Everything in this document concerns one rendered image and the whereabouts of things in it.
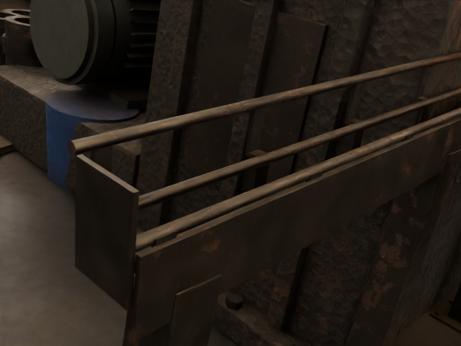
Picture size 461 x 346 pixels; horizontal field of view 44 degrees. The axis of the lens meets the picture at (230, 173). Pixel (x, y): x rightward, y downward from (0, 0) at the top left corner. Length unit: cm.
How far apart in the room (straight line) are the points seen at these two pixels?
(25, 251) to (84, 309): 28
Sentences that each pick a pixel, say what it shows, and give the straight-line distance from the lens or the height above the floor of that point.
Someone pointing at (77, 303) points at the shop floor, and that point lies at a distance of 143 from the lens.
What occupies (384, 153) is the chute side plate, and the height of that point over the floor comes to 65.
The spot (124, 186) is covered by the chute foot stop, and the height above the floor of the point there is 67.
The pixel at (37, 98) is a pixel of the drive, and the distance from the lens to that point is 203.
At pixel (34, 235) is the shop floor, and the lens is 169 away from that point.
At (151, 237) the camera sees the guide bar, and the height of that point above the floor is 63.
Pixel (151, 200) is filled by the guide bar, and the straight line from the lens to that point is 53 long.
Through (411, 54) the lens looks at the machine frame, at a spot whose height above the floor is 72.
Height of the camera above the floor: 86
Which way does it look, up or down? 22 degrees down
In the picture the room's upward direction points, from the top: 11 degrees clockwise
